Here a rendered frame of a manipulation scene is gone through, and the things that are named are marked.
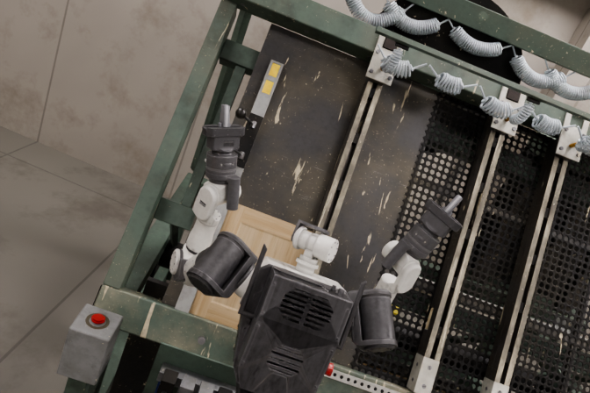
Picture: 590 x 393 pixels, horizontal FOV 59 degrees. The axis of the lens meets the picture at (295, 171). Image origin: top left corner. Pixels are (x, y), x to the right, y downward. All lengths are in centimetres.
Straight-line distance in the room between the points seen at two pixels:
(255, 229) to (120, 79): 268
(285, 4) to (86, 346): 131
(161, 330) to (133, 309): 12
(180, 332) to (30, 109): 325
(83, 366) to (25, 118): 335
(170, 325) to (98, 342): 29
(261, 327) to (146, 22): 324
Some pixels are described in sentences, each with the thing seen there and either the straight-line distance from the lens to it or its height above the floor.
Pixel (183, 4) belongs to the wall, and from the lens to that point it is 407.
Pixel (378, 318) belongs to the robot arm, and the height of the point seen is 133.
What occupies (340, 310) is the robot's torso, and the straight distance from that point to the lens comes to 124.
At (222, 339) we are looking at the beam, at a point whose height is 87.
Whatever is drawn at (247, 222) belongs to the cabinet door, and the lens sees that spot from 185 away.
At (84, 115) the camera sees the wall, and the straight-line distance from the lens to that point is 454.
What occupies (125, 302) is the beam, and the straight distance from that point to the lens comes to 185.
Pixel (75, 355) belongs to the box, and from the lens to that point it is 171.
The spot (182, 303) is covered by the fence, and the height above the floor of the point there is 92.
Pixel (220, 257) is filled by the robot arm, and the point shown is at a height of 134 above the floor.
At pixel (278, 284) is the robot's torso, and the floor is 140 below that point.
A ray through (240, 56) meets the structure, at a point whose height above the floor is 167.
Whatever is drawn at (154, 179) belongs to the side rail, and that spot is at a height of 124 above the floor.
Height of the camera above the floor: 204
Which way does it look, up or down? 20 degrees down
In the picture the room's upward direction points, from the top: 23 degrees clockwise
